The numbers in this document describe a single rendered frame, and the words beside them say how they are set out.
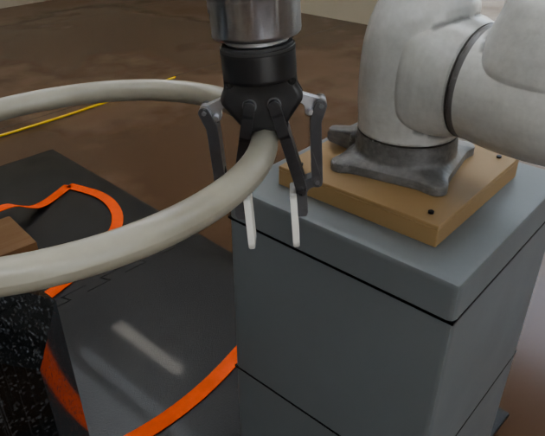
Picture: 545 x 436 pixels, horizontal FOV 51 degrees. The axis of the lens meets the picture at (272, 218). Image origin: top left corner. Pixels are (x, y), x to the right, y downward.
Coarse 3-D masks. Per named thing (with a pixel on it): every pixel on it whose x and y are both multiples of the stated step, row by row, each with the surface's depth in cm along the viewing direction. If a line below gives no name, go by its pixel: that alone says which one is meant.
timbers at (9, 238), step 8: (8, 216) 214; (0, 224) 209; (8, 224) 209; (16, 224) 209; (0, 232) 205; (8, 232) 205; (16, 232) 205; (24, 232) 205; (0, 240) 200; (8, 240) 200; (16, 240) 200; (24, 240) 200; (32, 240) 200; (0, 248) 196; (8, 248) 196; (16, 248) 196; (24, 248) 198; (32, 248) 200; (0, 256) 193
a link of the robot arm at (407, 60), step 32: (384, 0) 77; (416, 0) 74; (448, 0) 73; (480, 0) 76; (384, 32) 77; (416, 32) 74; (448, 32) 73; (384, 64) 78; (416, 64) 75; (448, 64) 72; (384, 96) 80; (416, 96) 77; (384, 128) 83; (416, 128) 80
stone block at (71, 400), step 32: (0, 320) 85; (32, 320) 90; (0, 352) 83; (32, 352) 88; (64, 352) 100; (0, 384) 84; (32, 384) 88; (64, 384) 99; (0, 416) 86; (32, 416) 90; (64, 416) 99
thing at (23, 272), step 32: (32, 96) 80; (64, 96) 81; (96, 96) 81; (128, 96) 81; (160, 96) 80; (192, 96) 77; (256, 160) 54; (224, 192) 50; (128, 224) 45; (160, 224) 45; (192, 224) 47; (32, 256) 42; (64, 256) 42; (96, 256) 43; (128, 256) 44; (0, 288) 42; (32, 288) 42
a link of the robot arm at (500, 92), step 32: (512, 0) 66; (544, 0) 62; (480, 32) 72; (512, 32) 65; (544, 32) 62; (480, 64) 70; (512, 64) 66; (544, 64) 63; (448, 96) 73; (480, 96) 70; (512, 96) 67; (544, 96) 64; (448, 128) 77; (480, 128) 72; (512, 128) 68; (544, 128) 65; (544, 160) 69
